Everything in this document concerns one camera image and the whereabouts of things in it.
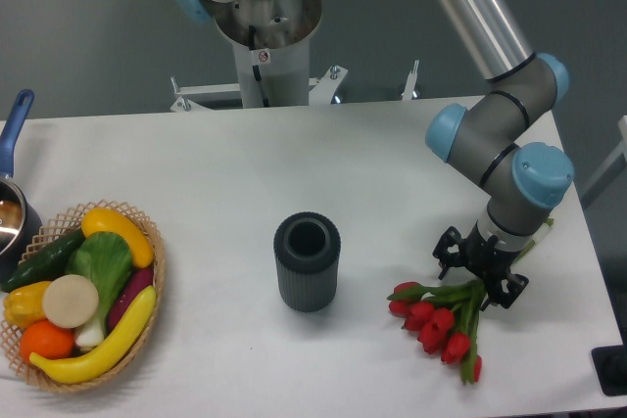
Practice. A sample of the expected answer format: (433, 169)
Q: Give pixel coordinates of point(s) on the beige round disc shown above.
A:
(70, 301)

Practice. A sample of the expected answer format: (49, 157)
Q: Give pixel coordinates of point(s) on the red tulip bouquet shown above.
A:
(445, 320)

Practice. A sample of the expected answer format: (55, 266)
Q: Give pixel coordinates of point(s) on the yellow banana squash lower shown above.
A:
(109, 353)

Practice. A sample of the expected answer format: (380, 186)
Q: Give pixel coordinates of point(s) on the white metal base frame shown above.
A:
(206, 92)

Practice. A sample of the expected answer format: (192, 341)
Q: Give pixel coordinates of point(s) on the purple sweet potato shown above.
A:
(137, 282)

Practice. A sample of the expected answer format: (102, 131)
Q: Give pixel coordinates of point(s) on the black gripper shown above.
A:
(484, 257)

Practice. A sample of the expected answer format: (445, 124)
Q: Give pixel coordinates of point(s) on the orange fruit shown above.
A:
(46, 339)

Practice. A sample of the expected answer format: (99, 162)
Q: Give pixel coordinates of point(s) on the green leafy bok choy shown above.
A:
(105, 259)

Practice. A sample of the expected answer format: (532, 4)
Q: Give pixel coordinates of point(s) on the yellow squash upper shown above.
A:
(109, 220)

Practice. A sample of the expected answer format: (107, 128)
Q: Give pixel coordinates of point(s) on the black device at edge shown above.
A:
(610, 365)

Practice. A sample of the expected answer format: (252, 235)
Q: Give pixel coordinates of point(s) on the green cucumber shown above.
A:
(46, 264)

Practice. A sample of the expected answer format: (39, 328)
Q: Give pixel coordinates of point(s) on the woven wicker basket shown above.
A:
(56, 227)

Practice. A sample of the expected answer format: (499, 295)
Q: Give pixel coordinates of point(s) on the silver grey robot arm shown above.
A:
(524, 183)

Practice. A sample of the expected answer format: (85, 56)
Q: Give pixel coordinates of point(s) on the blue handled saucepan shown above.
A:
(19, 220)

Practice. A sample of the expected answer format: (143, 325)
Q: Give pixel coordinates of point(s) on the yellow bell pepper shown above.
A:
(24, 306)

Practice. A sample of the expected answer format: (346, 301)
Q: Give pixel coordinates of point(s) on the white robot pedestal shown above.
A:
(270, 40)

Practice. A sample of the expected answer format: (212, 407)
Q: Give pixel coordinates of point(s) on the dark grey ribbed vase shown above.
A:
(307, 247)

